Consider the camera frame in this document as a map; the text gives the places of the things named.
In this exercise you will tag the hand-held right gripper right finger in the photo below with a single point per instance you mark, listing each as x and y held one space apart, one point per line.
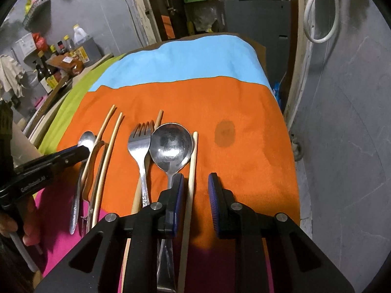
213 201

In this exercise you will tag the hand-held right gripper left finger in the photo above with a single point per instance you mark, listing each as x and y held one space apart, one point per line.
178 195

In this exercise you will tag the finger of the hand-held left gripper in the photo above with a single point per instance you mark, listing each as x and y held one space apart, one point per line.
71 156

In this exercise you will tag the small metal spoon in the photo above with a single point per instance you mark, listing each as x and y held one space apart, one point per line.
87 140

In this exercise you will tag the wooden chopstick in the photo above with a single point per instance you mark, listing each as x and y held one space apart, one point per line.
107 119
117 128
192 164
159 117

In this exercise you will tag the large metal spoon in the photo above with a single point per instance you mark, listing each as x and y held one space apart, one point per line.
171 149

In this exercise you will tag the metal fork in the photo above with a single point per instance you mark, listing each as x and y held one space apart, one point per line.
139 143

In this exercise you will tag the person's left hand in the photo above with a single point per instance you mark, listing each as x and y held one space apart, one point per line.
32 219

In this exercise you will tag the dark bottle with yellow label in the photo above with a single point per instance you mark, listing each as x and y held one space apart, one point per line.
45 76

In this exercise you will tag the multicoloured striped cloth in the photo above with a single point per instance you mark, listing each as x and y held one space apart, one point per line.
232 113

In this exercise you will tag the orange seasoning packet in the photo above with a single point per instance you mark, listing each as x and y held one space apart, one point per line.
73 65

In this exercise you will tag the white hanging rag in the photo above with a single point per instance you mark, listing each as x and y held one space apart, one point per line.
10 73

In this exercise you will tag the plastic jug with dark liquid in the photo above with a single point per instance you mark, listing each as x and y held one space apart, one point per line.
85 42

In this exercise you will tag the red plastic bag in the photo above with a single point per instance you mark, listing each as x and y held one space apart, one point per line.
41 41

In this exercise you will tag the blue plastic bag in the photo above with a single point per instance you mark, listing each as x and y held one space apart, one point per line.
277 93

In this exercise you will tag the grey cabinet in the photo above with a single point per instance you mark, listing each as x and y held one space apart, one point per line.
256 30

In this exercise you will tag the white wall box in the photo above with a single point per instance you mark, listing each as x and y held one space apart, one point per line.
24 45

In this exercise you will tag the wooden door frame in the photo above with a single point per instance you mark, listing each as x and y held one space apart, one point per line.
301 67

